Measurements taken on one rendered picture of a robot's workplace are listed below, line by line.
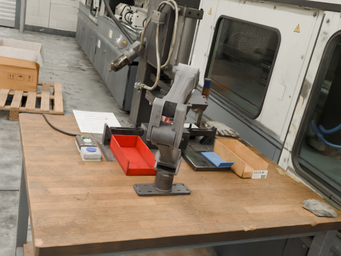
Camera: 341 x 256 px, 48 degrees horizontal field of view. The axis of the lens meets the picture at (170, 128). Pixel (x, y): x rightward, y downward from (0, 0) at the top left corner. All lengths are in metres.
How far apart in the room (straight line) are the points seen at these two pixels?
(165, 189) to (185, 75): 0.40
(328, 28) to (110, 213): 1.18
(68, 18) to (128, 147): 9.27
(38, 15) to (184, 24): 9.28
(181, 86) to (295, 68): 0.96
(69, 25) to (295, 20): 9.13
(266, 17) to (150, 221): 1.45
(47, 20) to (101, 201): 9.68
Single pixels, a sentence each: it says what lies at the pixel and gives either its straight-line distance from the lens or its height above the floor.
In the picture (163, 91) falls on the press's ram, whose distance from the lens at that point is 1.65.
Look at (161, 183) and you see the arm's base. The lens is 1.32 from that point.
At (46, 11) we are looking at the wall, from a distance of 10.75.
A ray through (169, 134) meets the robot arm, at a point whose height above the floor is 1.19.
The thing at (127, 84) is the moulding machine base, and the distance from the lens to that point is 4.84.
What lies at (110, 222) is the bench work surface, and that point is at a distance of 1.15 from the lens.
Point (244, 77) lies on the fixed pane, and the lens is 2.37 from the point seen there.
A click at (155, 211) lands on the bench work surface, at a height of 0.90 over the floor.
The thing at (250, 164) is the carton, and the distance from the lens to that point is 1.75.
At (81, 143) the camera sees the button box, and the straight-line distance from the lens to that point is 1.56.
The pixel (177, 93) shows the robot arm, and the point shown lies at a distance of 1.09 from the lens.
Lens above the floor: 1.54
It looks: 19 degrees down
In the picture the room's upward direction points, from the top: 12 degrees clockwise
